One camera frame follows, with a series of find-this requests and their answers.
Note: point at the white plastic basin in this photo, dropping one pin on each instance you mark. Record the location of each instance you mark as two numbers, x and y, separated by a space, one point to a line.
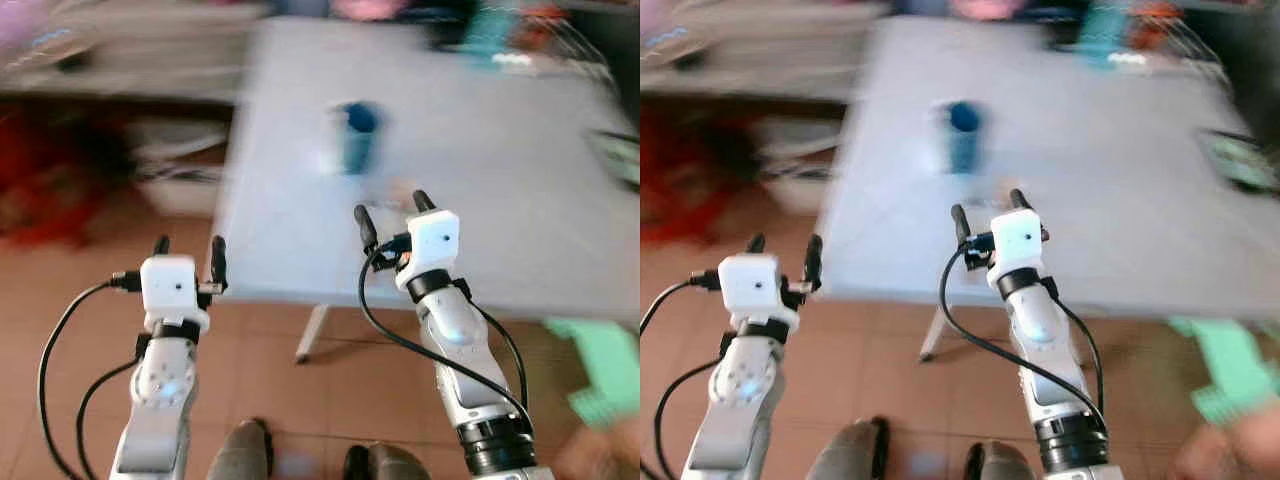
175 142
800 142

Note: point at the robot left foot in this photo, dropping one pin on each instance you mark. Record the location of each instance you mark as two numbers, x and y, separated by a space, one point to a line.
850 455
240 455

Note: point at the pink round appliance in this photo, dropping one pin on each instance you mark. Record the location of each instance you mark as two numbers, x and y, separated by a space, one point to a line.
988 8
370 8

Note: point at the white plastic box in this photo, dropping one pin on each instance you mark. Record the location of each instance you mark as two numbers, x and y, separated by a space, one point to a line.
805 192
185 192

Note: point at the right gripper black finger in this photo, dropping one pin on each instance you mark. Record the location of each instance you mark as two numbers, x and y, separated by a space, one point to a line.
1019 199
366 228
424 201
961 226

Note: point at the black box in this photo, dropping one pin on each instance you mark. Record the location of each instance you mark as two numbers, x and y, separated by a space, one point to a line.
448 35
1065 32

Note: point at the blue cup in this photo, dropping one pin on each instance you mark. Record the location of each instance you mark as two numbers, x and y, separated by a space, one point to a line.
963 140
358 140

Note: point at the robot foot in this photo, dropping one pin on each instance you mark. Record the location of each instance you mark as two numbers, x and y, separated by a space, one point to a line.
1000 463
850 455
240 455
390 465

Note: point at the clear blue water bottle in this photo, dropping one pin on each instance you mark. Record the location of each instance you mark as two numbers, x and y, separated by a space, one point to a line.
490 35
1107 35

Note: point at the black smartphone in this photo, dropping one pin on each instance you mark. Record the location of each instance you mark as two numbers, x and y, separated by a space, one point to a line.
620 160
1240 162

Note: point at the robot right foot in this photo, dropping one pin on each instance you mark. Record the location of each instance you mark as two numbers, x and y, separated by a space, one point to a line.
1000 463
390 465

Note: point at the red plastic stool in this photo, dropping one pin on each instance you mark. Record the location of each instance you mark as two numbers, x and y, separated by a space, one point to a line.
40 185
675 185

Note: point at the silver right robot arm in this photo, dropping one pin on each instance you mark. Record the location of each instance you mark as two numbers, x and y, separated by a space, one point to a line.
1040 325
455 330

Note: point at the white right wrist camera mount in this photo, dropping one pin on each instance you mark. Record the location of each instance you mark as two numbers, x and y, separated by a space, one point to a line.
435 240
1018 238

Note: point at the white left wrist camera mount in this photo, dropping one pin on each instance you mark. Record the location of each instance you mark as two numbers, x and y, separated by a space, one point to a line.
750 285
168 285

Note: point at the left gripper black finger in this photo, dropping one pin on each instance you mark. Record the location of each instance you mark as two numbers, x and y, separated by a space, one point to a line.
814 260
756 244
161 246
218 260

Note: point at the orange and black tool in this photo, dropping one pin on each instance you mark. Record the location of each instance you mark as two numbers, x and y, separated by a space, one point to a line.
542 25
1157 25

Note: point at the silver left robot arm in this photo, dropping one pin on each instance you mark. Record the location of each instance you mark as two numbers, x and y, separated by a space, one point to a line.
742 400
160 400

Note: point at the grey stone counter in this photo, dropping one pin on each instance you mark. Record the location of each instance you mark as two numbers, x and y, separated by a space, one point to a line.
770 55
150 55

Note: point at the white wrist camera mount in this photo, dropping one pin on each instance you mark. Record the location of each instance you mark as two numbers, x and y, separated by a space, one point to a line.
750 285
1018 238
435 240
168 285

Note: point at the green plastic stool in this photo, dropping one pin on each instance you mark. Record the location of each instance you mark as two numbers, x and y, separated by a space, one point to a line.
605 370
1235 365

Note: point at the white power strip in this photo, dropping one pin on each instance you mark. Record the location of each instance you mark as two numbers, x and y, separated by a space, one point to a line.
512 61
1128 60

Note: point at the person's bare leg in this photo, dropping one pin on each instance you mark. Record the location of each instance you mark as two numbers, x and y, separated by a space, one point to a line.
1230 455
600 460

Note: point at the white metal table leg frame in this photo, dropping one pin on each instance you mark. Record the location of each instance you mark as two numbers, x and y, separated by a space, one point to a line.
312 335
934 335

